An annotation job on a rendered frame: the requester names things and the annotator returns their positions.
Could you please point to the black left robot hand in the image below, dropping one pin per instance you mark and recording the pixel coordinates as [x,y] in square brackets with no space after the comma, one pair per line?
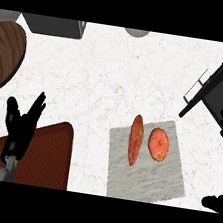
[20,130]

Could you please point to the dark red placemat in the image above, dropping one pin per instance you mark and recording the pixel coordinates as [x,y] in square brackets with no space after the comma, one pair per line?
[46,157]

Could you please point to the round orange squash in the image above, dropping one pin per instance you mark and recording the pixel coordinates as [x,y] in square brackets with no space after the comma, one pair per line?
[158,145]

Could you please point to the grey placemat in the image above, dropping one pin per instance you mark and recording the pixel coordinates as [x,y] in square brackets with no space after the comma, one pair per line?
[147,179]

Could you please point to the round wooden cutting board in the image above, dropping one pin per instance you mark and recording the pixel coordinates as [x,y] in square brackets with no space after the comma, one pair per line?
[3,57]

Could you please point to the long orange sweet potato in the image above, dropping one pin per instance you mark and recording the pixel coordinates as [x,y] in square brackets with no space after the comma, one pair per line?
[135,140]

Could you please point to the dark grey box appliance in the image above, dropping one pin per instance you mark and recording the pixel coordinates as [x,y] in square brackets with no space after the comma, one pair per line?
[54,25]

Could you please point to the grey round object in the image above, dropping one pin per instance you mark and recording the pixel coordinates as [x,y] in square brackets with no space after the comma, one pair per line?
[136,32]

